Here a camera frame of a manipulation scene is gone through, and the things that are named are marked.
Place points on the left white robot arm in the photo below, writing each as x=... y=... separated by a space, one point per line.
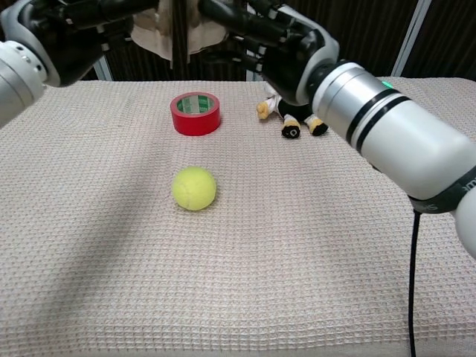
x=15 y=82

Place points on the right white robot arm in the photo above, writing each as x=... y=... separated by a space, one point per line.
x=394 y=130

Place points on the yellow tennis ball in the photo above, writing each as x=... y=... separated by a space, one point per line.
x=194 y=189

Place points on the beige waffle tablecloth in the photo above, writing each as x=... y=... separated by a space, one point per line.
x=186 y=279

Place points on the black white plush toy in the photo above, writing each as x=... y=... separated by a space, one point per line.
x=290 y=115

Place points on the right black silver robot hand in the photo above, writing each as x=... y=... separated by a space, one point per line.
x=290 y=63

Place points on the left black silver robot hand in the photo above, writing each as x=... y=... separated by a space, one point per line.
x=74 y=41

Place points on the red tape roll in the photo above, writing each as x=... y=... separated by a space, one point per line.
x=197 y=121

